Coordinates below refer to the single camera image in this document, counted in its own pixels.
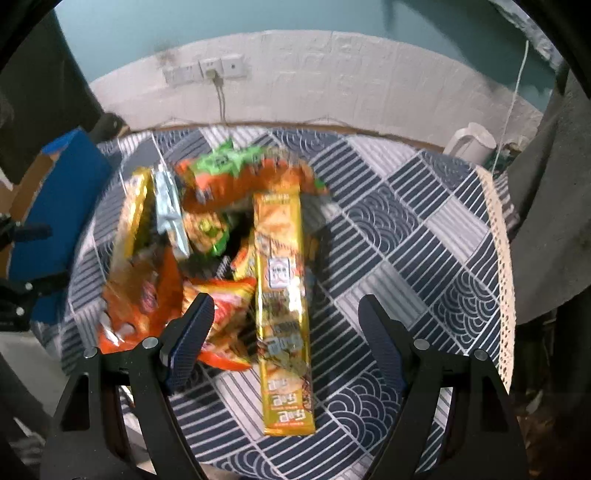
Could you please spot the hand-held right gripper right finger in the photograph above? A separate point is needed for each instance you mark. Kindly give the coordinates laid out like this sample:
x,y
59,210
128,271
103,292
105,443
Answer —
x,y
384,344

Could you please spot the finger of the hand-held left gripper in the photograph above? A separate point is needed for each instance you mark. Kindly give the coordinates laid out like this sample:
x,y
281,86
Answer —
x,y
37,287
27,232

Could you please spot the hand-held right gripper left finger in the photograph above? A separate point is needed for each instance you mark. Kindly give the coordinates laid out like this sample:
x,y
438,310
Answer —
x,y
187,344

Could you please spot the cardboard box with blue rim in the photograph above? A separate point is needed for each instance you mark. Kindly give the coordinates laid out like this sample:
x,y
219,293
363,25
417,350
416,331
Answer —
x,y
64,207

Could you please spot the red orange snack bag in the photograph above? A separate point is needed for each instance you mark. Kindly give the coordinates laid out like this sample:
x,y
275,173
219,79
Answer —
x,y
231,318

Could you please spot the long yellow snack packet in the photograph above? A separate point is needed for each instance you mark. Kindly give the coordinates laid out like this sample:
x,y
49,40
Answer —
x,y
281,323
131,217

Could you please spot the orange green snack bag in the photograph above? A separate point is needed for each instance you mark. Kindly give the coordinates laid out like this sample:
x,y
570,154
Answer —
x,y
240,175
207,230

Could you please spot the silver snack packet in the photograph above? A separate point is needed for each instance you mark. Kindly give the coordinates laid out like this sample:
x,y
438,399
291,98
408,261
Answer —
x,y
171,217

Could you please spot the navy white patterned tablecloth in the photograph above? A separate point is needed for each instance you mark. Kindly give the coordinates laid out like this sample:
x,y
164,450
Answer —
x,y
406,230

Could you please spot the black round object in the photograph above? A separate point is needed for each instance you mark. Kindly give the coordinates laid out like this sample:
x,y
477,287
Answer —
x,y
108,127

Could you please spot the dark cabinet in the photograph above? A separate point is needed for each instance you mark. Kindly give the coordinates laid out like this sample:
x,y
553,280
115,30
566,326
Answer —
x,y
41,92

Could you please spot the dark grey cloth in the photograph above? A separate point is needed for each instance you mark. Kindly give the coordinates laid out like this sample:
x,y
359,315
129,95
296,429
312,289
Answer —
x,y
554,207

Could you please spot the white plastic jug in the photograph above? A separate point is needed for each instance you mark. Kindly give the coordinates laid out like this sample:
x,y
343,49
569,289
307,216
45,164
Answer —
x,y
468,143

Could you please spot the silver tarp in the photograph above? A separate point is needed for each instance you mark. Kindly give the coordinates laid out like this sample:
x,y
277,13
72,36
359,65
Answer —
x,y
531,32

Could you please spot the white wall socket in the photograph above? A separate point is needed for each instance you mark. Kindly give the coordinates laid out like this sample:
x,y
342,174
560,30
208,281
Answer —
x,y
207,67
232,64
192,72
173,75

